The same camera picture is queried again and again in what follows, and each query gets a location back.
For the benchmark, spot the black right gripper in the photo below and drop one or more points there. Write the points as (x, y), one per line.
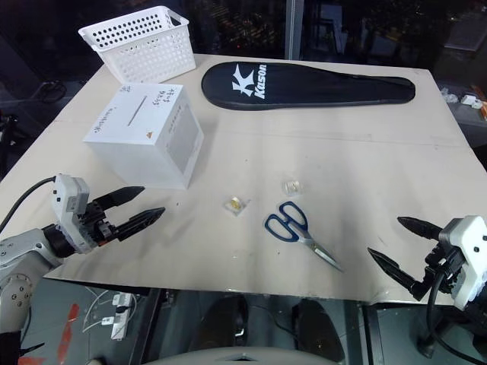
(439, 266)

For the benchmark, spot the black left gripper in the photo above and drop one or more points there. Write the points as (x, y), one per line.
(96, 222)

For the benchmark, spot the white cardboard box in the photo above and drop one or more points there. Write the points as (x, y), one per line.
(146, 129)

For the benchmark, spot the small clear packet yellow item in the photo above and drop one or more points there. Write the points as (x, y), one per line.
(236, 205)

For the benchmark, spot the white power strip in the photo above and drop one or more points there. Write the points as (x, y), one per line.
(121, 315)

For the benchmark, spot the dark rounded robot foot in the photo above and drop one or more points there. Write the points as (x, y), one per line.
(317, 329)

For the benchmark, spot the small clear plastic piece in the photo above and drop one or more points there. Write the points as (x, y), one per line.
(293, 186)

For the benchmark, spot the small white background object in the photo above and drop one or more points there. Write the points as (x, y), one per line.
(470, 100)

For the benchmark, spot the white perforated plastic basket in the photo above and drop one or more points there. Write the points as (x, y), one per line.
(142, 45)

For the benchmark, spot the black Kason racket cover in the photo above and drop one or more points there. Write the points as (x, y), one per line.
(304, 85)

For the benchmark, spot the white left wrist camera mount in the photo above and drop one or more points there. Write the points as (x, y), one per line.
(71, 207)

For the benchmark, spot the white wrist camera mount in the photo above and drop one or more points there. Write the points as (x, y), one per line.
(465, 254)
(71, 207)

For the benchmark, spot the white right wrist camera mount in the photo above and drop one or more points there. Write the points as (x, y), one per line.
(465, 254)

